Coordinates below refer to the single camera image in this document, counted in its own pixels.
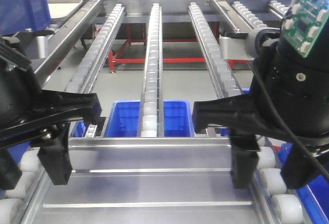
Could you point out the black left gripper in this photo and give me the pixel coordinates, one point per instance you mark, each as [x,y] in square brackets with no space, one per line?
[42,116]

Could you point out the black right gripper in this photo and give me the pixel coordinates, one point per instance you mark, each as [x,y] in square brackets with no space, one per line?
[298,88]

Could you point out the silver ribbed metal tray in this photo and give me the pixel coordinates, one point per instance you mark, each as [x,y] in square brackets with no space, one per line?
[147,180]

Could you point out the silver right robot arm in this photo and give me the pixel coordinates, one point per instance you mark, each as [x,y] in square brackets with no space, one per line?
[266,121]

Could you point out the grey tray far left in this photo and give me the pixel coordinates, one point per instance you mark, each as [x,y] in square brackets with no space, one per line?
[61,9]

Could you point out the blue bin lower right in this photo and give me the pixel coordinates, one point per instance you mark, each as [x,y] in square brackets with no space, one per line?
[314,195]

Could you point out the blue bin below centre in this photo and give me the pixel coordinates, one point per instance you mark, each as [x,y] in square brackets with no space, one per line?
[124,116]

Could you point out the left steel divider beam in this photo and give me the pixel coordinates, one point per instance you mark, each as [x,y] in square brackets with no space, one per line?
[64,40]

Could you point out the steel divider beam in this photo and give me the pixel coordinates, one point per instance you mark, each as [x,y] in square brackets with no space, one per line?
[64,40]
[231,19]

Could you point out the right steel divider beam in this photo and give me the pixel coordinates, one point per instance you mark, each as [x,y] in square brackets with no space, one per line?
[231,19]

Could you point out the green circuit board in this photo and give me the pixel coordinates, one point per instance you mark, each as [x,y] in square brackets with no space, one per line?
[306,26]

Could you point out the blue bin upper left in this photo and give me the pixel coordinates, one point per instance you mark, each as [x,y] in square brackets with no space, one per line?
[19,15]

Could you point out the right white roller rail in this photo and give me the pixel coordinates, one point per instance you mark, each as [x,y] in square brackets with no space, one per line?
[265,198]

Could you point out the far right roller rail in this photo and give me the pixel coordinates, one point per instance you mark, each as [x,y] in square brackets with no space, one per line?
[250,18]

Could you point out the red metal floor frame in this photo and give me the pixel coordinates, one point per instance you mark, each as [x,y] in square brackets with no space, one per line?
[176,51]

